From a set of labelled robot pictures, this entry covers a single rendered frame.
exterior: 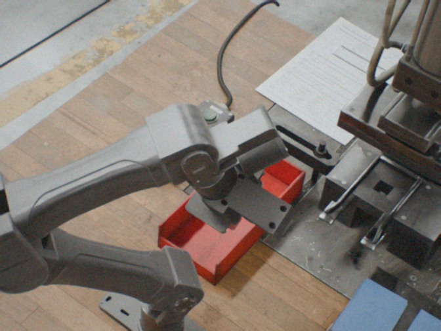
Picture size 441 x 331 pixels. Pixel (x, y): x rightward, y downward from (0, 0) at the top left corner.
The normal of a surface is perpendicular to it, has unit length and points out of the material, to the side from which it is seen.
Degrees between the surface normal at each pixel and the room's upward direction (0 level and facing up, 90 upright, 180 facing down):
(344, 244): 0
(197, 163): 90
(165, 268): 38
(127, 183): 90
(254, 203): 29
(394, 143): 90
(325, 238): 0
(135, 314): 0
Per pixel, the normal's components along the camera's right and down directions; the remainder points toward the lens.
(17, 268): 0.32, 0.73
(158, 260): 0.64, -0.63
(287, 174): -0.60, 0.57
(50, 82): 0.08, -0.65
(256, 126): -0.33, -0.51
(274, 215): -0.24, -0.30
